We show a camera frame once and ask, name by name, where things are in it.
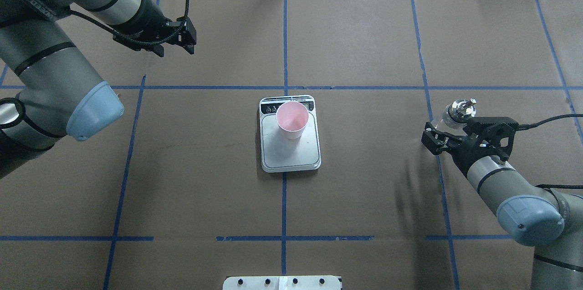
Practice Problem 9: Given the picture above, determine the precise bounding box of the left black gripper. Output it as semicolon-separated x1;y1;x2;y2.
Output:
113;0;197;57

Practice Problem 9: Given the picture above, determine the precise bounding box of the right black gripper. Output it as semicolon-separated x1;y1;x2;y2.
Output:
421;122;489;177

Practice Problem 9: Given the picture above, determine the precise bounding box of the clear glass sauce bottle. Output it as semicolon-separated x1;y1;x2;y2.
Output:
431;98;477;132

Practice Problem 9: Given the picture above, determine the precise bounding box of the pink paper cup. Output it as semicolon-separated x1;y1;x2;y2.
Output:
276;102;309;139

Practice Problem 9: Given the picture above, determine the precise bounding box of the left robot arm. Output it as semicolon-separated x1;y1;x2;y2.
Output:
1;0;197;177

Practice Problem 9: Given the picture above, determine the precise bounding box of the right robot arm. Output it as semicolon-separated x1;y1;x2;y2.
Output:
421;117;583;290

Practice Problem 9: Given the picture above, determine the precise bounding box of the silver kitchen scale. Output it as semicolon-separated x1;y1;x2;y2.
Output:
258;95;322;173

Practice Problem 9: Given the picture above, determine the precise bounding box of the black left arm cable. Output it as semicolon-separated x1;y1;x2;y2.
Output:
68;0;190;46

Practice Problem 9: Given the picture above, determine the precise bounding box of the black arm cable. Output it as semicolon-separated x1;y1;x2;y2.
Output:
68;0;190;46
517;113;583;132

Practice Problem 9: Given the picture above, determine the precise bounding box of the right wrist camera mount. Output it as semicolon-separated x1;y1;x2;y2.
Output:
464;117;519;162

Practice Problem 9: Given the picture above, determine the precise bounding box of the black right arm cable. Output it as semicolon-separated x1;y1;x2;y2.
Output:
517;113;583;132

